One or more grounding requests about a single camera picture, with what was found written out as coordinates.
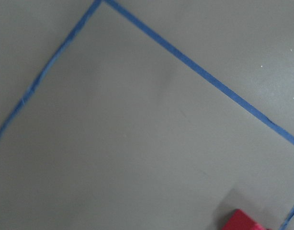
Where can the red block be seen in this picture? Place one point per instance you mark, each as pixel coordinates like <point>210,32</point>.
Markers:
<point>241,221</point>

